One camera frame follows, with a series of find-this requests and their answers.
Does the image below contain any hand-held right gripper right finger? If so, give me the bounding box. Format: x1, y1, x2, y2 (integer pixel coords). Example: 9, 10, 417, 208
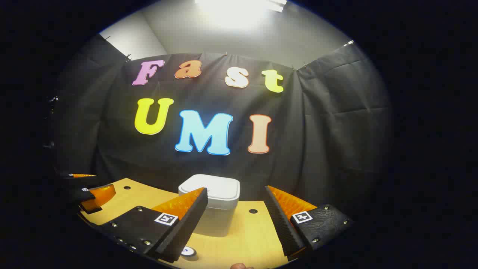
264, 185, 353, 261

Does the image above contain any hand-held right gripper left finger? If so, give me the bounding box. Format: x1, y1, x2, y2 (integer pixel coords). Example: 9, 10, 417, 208
98, 187, 208, 263

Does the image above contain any white desktop garbage bin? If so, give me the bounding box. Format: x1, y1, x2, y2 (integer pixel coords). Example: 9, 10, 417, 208
178, 174, 240, 238

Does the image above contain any wooden desktop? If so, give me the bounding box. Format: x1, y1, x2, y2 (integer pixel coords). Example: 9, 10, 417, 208
77, 178, 299, 269

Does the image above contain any black backdrop cloth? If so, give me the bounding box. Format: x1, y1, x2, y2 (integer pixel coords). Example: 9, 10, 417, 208
52, 34, 392, 221

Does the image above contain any ceiling light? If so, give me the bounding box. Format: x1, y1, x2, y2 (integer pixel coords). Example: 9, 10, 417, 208
194, 0, 288, 15

